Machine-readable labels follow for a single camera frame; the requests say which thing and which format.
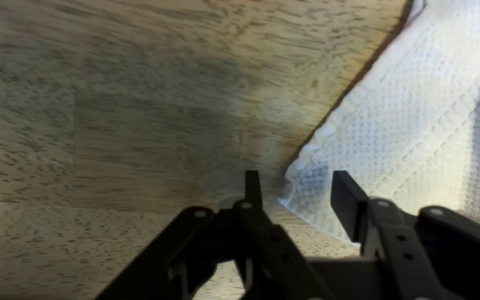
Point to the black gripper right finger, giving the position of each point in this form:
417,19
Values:
407,251

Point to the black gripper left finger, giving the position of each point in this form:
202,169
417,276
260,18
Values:
240,251

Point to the white paper towel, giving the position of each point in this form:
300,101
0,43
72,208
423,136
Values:
417,123

